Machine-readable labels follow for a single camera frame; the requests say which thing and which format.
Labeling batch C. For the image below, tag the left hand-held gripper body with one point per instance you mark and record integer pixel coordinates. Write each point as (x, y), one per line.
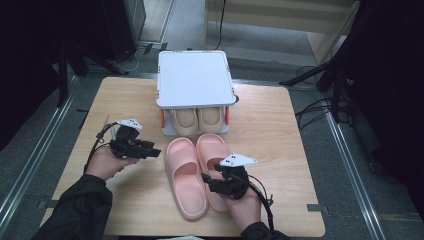
(128, 145)

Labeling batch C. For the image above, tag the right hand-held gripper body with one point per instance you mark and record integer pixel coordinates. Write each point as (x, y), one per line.
(233, 180)

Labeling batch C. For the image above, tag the pink slipper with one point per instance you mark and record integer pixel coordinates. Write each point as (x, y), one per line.
(210, 148)
(186, 186)

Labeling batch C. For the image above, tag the beige clog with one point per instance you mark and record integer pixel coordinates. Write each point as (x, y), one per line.
(211, 119)
(184, 121)

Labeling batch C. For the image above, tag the white shoe rack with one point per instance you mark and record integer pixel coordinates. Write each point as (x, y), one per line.
(196, 80)

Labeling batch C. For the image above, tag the person's left hand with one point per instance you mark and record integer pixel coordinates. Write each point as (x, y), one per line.
(106, 165)

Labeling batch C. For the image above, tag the person's right hand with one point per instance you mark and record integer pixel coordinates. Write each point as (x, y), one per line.
(246, 208)

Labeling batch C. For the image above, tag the black tape strip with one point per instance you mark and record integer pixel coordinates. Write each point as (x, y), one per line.
(318, 208)
(48, 204)

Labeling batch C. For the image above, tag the black metal stand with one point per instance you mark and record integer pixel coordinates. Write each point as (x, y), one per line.
(62, 83)

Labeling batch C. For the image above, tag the dark cabinet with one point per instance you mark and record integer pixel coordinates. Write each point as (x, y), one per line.
(126, 26)

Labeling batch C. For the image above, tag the black tripod stand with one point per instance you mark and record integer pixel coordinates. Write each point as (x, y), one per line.
(310, 74)

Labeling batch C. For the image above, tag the dark curtain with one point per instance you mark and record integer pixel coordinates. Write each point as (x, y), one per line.
(396, 83)
(26, 50)

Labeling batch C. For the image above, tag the wooden cabinet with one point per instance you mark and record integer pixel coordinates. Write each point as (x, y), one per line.
(283, 16)

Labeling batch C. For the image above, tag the metal floor rail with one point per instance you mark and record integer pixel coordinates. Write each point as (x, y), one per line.
(33, 160)
(353, 176)

